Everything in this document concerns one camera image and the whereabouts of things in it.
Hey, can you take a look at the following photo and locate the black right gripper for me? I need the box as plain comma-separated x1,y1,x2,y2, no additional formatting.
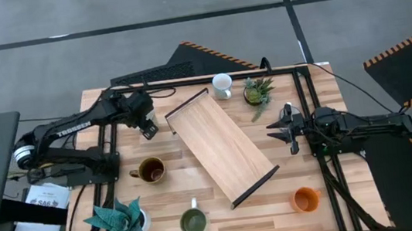
263,100,311,158

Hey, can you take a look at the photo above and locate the brown glazed mug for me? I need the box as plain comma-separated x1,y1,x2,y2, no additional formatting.
127,155,169,188

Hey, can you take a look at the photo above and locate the orange mug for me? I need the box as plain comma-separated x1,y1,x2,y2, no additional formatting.
288,184,324,216

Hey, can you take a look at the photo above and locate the green succulent in black pot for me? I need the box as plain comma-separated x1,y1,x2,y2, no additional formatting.
240,74,280,124

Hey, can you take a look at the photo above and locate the teal leafy plant white pot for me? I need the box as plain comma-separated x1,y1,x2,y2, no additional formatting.
80,195,153,231

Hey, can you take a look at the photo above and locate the dark green mug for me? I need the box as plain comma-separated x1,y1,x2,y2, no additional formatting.
177,196,209,231

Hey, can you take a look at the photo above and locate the white printed paper sheet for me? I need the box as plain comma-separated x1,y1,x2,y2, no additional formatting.
22,180,73,215

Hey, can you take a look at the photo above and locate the plain white paper sheet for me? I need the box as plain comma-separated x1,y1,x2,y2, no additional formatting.
12,216,63,231

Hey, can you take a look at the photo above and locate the black metal table frame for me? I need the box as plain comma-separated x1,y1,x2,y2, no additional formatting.
46,56,390,231

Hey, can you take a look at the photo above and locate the wooden tray with black handles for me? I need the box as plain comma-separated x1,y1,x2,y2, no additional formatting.
162,80,284,217

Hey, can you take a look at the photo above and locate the black cable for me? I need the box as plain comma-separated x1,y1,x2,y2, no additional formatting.
308,53,407,123
60,183,92,231

